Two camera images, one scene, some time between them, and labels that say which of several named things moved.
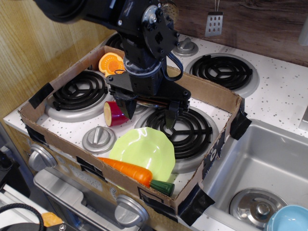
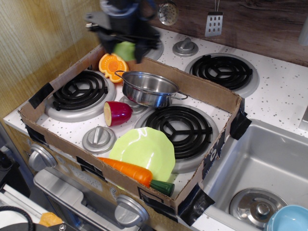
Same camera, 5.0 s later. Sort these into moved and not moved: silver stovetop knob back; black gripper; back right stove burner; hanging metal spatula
Moved: black gripper
Not moved: back right stove burner; hanging metal spatula; silver stovetop knob back
